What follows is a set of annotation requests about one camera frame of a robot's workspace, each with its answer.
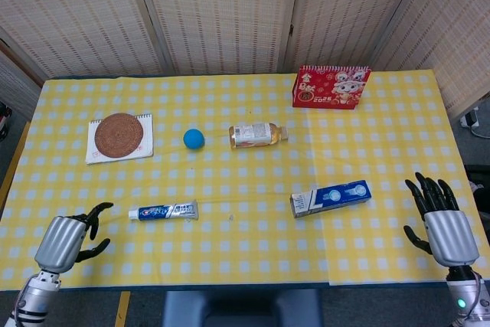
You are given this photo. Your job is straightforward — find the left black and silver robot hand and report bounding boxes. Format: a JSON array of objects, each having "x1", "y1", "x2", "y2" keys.
[{"x1": 34, "y1": 201, "x2": 115, "y2": 275}]

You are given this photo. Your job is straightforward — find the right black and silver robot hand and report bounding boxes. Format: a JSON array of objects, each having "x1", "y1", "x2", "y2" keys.
[{"x1": 403, "y1": 172, "x2": 480, "y2": 268}]

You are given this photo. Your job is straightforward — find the blue and white toothpaste tube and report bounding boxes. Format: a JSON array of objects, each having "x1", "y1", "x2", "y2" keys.
[{"x1": 128, "y1": 200, "x2": 200, "y2": 222}]

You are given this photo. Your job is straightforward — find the blue and white toothpaste box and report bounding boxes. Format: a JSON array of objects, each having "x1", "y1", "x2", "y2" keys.
[{"x1": 289, "y1": 179, "x2": 373, "y2": 219}]

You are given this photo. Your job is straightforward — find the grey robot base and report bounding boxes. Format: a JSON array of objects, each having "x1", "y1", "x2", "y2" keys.
[{"x1": 161, "y1": 288, "x2": 325, "y2": 327}]

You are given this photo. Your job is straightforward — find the yellow and white checked tablecloth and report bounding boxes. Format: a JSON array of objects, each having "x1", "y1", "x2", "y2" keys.
[{"x1": 0, "y1": 69, "x2": 490, "y2": 292}]

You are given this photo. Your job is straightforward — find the black object with pink detail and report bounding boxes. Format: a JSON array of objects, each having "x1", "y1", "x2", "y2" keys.
[{"x1": 463, "y1": 165, "x2": 490, "y2": 205}]

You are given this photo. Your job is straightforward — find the yellow floor tape strip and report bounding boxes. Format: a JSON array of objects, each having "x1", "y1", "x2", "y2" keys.
[{"x1": 114, "y1": 290, "x2": 132, "y2": 327}]

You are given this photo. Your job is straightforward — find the round brown woven coaster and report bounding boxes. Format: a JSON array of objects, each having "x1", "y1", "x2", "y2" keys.
[{"x1": 94, "y1": 113, "x2": 145, "y2": 159}]

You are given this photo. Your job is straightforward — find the dark object with red detail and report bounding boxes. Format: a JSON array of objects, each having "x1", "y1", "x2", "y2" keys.
[{"x1": 0, "y1": 100, "x2": 12, "y2": 142}]

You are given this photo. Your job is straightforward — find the white spiral notebook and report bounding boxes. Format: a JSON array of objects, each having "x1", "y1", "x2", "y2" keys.
[{"x1": 85, "y1": 113, "x2": 155, "y2": 165}]

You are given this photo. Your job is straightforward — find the blue ball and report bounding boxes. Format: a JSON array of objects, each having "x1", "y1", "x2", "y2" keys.
[{"x1": 182, "y1": 128, "x2": 206, "y2": 150}]

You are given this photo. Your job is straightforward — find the red desk calendar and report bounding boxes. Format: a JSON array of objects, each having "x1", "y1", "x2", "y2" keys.
[{"x1": 292, "y1": 65, "x2": 372, "y2": 110}]

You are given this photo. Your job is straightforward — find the clear bottle with yellow drink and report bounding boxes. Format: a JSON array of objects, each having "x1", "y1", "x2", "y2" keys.
[{"x1": 228, "y1": 122, "x2": 289, "y2": 149}]

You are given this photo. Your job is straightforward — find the beige woven folding screen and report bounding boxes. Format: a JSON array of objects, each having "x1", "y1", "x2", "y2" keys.
[{"x1": 0, "y1": 0, "x2": 490, "y2": 121}]

